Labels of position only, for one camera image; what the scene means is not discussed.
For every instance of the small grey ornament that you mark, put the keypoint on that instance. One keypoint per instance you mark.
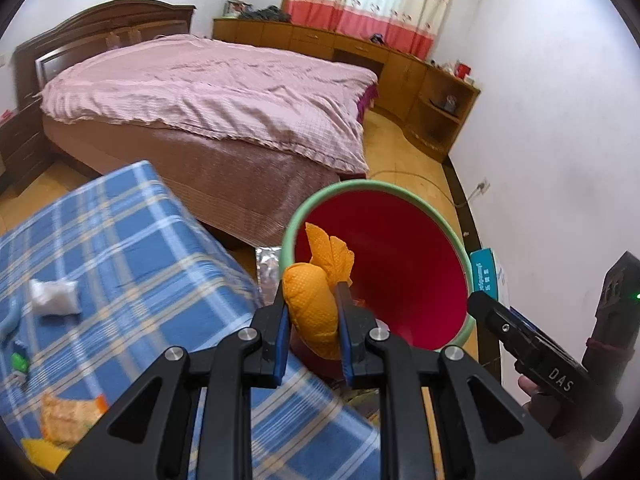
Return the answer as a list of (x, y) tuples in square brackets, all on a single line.
[(450, 102)]

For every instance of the small dark object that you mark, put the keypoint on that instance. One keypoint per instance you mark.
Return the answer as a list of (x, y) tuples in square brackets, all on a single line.
[(377, 39)]

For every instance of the blue plaid tablecloth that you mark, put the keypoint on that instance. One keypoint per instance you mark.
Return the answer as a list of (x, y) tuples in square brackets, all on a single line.
[(125, 260)]

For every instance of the cream and red curtain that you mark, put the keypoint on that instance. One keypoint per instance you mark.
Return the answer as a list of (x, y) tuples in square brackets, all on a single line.
[(370, 0)]

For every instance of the small picture frame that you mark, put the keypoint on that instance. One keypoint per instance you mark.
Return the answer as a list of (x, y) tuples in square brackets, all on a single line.
[(236, 8)]

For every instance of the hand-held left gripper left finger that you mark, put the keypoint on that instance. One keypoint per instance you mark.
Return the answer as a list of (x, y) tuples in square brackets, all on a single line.
[(281, 355)]

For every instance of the dark clothes pile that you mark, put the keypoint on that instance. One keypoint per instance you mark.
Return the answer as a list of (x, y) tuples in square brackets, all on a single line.
[(267, 13)]

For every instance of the person's right hand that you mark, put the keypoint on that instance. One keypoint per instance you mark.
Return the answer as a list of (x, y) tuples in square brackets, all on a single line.
[(535, 395)]

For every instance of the pink bedspread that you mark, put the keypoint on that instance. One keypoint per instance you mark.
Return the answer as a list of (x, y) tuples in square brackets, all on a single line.
[(200, 85)]

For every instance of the orange snack packet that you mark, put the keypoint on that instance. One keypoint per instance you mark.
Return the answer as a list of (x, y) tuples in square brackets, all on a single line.
[(65, 417)]

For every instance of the wooden nightstand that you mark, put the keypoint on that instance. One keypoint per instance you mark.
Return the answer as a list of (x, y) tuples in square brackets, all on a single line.
[(25, 145)]

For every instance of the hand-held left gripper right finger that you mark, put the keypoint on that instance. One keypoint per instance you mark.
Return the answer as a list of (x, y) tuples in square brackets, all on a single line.
[(345, 345)]

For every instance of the long wooden cabinet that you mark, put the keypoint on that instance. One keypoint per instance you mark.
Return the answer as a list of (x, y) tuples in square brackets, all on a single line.
[(400, 75)]

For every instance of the green clover-shaped container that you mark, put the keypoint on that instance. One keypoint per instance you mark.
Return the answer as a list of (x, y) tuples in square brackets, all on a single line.
[(20, 361)]

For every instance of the red bucket with green rim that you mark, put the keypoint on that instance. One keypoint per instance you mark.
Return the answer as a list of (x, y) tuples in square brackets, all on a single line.
[(400, 270)]

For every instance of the red packet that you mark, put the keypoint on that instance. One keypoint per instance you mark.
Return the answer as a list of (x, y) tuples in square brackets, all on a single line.
[(5, 116)]

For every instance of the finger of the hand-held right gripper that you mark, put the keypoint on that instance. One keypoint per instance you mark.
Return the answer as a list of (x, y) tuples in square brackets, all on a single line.
[(525, 321), (495, 317)]

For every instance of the silver foil sheet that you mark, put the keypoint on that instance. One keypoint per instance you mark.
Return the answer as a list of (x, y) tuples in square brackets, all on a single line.
[(267, 270)]

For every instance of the white wall socket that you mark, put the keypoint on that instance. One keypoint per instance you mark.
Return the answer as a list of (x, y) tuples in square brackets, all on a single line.
[(483, 185)]

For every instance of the white tissue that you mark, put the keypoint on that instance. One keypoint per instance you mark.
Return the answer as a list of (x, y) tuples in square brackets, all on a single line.
[(52, 297)]

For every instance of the wooden bed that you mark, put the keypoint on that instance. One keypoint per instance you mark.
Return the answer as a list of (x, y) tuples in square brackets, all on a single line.
[(225, 185)]

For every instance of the white and green medicine box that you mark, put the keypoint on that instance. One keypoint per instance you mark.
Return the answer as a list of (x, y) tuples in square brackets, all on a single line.
[(487, 272)]

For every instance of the small red box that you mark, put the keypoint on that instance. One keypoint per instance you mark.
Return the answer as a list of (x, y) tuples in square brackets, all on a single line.
[(462, 70)]

